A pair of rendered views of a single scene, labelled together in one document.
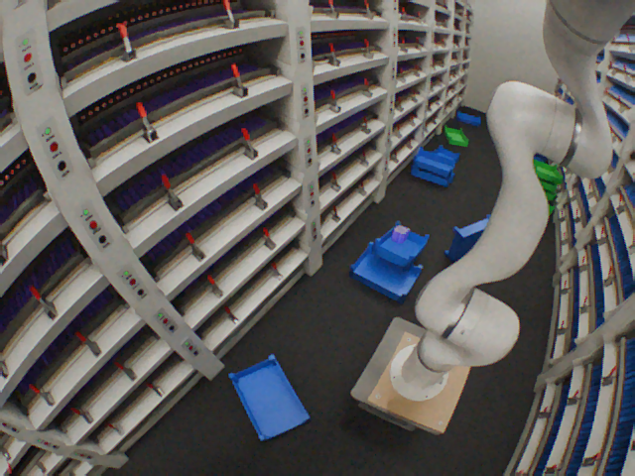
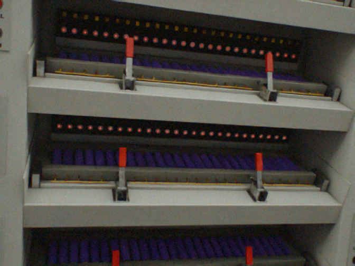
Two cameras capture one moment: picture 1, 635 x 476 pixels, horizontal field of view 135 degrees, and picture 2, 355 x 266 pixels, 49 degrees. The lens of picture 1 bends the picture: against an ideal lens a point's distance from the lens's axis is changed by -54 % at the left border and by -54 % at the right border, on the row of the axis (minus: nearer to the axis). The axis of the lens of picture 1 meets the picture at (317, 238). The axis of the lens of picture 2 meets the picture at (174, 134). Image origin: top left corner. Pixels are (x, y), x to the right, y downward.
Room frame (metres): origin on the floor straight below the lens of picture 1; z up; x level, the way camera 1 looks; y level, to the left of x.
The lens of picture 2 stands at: (0.03, -0.11, 1.13)
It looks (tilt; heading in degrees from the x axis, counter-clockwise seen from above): 6 degrees down; 35
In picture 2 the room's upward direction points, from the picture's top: 5 degrees clockwise
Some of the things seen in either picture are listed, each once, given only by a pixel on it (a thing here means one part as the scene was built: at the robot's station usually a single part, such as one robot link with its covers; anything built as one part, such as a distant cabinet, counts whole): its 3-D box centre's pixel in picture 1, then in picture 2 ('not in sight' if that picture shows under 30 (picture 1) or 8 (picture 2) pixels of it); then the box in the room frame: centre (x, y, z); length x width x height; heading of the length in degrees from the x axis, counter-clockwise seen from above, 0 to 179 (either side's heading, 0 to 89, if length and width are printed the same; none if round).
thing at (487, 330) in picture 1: (467, 336); not in sight; (0.20, -0.31, 0.60); 0.19 x 0.12 x 0.24; 48
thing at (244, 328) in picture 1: (250, 302); not in sight; (0.70, 0.33, 0.03); 2.19 x 0.16 x 0.05; 141
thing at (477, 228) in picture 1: (471, 238); not in sight; (0.95, -0.85, 0.10); 0.30 x 0.08 x 0.20; 108
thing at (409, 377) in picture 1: (428, 362); not in sight; (0.23, -0.29, 0.39); 0.19 x 0.19 x 0.18
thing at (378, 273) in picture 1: (386, 271); not in sight; (0.82, -0.32, 0.04); 0.30 x 0.20 x 0.08; 51
